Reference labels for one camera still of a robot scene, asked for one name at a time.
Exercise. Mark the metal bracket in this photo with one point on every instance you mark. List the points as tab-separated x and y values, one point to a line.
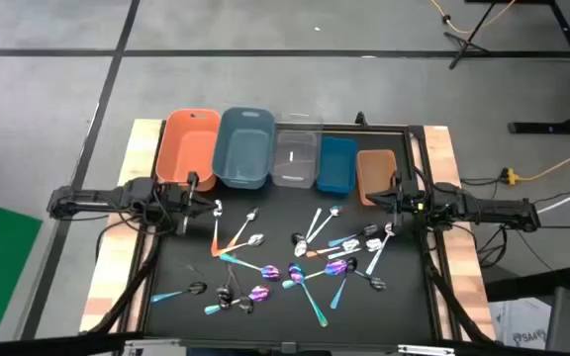
426	350

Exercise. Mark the large grey-blue plastic bin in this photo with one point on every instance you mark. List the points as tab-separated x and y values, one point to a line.
243	148

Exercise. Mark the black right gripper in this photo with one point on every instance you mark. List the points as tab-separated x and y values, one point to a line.
411	203

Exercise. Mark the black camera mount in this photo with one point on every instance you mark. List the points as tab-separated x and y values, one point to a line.
360	118

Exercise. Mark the white cardboard box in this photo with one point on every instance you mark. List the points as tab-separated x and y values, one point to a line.
517	321

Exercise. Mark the clear plastic bin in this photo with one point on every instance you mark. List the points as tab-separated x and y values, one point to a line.
305	148

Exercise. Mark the small blue plastic bin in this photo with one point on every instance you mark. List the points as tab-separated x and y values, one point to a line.
337	165

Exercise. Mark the black table mat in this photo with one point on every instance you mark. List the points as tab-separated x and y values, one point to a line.
275	217

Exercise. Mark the large orange plastic bin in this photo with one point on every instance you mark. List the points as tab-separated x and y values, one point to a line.
181	143

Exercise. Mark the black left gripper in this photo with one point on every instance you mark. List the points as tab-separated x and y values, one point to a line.
186	205

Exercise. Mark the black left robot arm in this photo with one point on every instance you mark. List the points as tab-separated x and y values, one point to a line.
92	203

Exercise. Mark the small brown-orange plastic bin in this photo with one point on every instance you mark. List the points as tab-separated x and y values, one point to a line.
375	173

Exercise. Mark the black tripod stand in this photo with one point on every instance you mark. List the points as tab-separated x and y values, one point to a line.
468	42

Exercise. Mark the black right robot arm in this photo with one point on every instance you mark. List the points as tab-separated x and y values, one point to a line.
488	207

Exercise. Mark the black desk frame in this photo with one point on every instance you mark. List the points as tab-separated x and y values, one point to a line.
552	127

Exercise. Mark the all-black spoon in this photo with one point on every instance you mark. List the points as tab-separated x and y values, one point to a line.
246	305
222	292
224	303

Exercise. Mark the yellow power plug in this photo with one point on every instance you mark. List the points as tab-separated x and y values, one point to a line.
511	176

